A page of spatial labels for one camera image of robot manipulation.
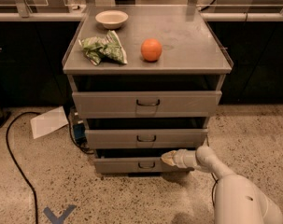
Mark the white paper bowl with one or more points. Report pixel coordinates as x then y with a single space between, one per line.
112 19

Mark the grey middle drawer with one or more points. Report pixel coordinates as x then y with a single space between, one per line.
146 138

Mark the green chip bag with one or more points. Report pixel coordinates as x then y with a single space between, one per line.
97 48

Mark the dark counter cabinets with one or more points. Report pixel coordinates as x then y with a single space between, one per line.
31 54

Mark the white paper sheet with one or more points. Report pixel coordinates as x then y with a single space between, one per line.
48 122

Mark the orange fruit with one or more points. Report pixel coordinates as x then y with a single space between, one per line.
151 50

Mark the grey bottom drawer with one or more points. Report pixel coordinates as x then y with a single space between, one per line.
133 165

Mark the grey drawer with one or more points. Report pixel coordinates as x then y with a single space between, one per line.
146 104
133 165
146 138

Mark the blue power device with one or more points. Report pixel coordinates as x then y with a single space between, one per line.
79 133

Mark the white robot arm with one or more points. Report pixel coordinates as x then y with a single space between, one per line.
237 199

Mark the foam gripper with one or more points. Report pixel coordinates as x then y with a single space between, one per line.
180 159

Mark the grey top drawer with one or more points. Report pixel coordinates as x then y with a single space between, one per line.
146 104

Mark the grey drawer cabinet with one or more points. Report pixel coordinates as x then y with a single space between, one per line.
191 60

